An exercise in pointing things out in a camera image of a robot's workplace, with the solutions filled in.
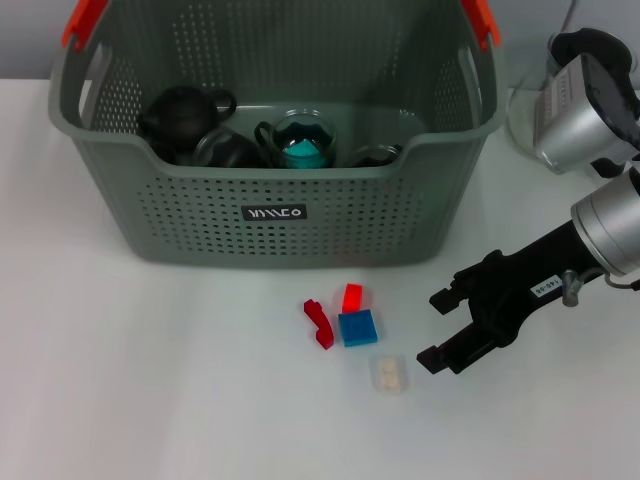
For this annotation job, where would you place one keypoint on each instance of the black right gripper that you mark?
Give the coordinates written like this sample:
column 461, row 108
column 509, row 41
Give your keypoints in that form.
column 525, row 285

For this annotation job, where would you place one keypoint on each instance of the white two-stud brick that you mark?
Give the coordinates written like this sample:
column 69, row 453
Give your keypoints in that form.
column 390, row 375

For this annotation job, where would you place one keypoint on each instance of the dark red angled brick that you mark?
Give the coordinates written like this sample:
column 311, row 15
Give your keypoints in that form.
column 320, row 325

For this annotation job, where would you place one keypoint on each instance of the glass teacup with black holder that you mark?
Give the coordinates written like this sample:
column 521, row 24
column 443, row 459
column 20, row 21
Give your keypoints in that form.
column 372, row 156
column 230, row 150
column 300, row 125

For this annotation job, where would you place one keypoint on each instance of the cyan square brick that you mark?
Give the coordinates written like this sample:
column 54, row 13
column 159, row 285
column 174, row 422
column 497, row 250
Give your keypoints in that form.
column 303, row 152

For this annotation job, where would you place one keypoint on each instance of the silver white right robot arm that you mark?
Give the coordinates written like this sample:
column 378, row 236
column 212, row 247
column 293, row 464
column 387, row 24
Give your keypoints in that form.
column 610, row 225

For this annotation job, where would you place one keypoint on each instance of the grey perforated storage bin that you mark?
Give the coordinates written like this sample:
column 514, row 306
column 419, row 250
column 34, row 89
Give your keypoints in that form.
column 300, row 240

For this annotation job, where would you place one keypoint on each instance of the blue square brick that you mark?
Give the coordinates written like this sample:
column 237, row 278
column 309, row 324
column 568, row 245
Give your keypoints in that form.
column 357, row 328

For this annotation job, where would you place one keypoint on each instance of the red tall brick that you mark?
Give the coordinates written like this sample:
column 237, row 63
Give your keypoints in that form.
column 353, row 298

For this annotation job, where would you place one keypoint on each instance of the glass teapot with black lid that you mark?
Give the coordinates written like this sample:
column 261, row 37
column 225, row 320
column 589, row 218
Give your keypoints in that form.
column 520, row 120

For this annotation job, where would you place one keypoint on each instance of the black clay teapot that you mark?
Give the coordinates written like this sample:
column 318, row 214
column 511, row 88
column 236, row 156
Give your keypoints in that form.
column 182, row 117

